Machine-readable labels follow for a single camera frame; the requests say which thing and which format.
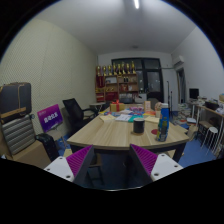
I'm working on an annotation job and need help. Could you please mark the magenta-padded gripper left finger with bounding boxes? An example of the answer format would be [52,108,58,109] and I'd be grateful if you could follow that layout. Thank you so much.
[43,144,96,187]

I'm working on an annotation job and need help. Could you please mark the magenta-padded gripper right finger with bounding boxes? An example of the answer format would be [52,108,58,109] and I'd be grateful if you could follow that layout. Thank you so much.
[128,143,184,187]

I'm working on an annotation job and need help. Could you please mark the blue drink bottle white cap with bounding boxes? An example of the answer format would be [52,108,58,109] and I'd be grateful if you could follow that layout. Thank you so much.
[155,102,170,143]

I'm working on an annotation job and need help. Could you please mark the black bag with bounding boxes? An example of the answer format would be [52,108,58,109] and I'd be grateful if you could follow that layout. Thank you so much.
[35,132,60,163]

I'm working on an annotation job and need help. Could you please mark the black mug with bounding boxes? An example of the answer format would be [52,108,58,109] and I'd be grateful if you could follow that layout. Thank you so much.
[132,117,146,135]

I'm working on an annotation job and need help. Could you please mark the teal book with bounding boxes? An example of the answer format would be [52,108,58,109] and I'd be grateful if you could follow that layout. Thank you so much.
[128,114,143,123]

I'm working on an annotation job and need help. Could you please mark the white open booklet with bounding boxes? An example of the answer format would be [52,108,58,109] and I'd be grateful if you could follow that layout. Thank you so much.
[114,113,133,122]

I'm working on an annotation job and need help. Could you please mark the brown cardboard box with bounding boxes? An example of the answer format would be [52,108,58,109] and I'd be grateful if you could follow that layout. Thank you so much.
[0,139,51,169]

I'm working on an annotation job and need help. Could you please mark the black office chair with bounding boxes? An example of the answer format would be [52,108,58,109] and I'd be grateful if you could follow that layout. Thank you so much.
[62,97,99,134]

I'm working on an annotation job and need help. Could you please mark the yellow notepad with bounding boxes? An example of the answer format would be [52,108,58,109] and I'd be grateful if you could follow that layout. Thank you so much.
[99,114,116,123]

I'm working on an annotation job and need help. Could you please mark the purple sign board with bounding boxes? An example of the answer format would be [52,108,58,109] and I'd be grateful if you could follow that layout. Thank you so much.
[36,103,64,133]

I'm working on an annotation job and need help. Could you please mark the pink flat box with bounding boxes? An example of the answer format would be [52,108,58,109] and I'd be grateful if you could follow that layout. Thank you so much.
[129,106,144,113]

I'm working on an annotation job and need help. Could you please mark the pink flowers in white pot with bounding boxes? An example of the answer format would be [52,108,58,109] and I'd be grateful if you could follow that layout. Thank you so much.
[153,101,163,118]

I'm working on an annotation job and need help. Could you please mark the pile of books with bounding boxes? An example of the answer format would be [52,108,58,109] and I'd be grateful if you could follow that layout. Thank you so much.
[173,103,192,127]

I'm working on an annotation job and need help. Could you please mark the yellow gift box red ribbon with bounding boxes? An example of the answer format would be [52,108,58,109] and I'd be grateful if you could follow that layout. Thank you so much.
[109,99,126,113]

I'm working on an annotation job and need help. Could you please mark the black tripod stand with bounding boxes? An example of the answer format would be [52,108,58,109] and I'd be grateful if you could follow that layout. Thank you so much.
[165,79,174,118]

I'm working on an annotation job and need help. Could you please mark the grey striped case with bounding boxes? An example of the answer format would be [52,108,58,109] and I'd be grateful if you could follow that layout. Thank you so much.
[0,114,37,156]

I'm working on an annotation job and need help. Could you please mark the white round stool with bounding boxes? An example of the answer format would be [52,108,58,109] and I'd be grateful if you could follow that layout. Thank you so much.
[200,126,219,149]

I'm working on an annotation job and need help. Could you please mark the wooden shelf unit with trophies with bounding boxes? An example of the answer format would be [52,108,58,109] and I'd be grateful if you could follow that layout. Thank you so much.
[94,61,140,104]

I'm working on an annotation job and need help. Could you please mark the black framed glass door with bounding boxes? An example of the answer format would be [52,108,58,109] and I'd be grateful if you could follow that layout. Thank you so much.
[111,57,165,104]

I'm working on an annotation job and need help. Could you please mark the black computer monitor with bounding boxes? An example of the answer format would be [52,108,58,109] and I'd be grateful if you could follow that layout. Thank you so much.
[188,87,200,100]

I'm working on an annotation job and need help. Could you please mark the long wooden side desk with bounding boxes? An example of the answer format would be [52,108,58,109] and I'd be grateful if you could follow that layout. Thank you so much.
[186,98,224,158]

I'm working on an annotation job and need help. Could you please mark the dark grey suitcase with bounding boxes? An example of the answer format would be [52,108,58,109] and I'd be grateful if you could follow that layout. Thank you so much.
[0,81,33,124]

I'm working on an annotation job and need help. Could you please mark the white air conditioner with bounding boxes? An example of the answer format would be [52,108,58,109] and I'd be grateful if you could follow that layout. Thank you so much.
[172,55,185,68]

